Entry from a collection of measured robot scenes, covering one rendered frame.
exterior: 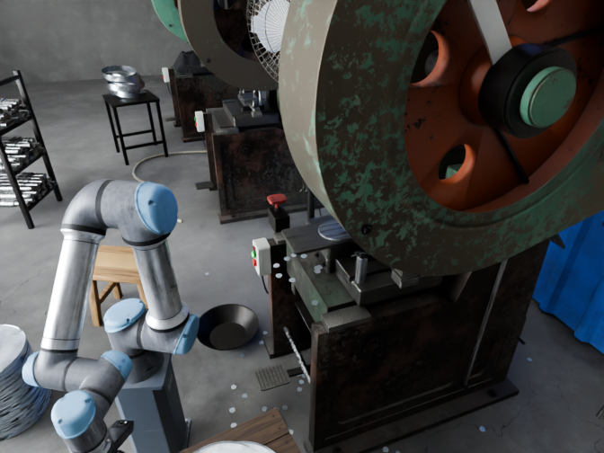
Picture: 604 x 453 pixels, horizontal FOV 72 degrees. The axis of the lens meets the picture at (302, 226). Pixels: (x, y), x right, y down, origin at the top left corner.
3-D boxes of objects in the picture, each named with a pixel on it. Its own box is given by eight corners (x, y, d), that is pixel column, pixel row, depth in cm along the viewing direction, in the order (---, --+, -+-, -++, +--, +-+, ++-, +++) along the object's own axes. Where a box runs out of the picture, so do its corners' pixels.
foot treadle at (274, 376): (262, 399, 160) (261, 390, 157) (254, 378, 168) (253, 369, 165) (395, 357, 178) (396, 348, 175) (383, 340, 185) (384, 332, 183)
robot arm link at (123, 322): (124, 324, 133) (114, 291, 126) (164, 330, 131) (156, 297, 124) (102, 353, 123) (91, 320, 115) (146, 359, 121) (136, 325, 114)
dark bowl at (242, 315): (201, 368, 186) (199, 357, 182) (192, 322, 210) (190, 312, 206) (266, 350, 195) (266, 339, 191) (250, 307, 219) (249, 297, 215)
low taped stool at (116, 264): (92, 326, 207) (73, 273, 189) (116, 295, 227) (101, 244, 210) (158, 333, 203) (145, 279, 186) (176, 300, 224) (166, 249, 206)
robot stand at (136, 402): (130, 472, 147) (99, 390, 123) (143, 423, 163) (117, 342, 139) (184, 468, 148) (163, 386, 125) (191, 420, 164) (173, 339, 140)
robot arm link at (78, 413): (102, 387, 84) (75, 428, 77) (117, 418, 90) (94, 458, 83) (66, 382, 85) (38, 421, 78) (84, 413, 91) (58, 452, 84)
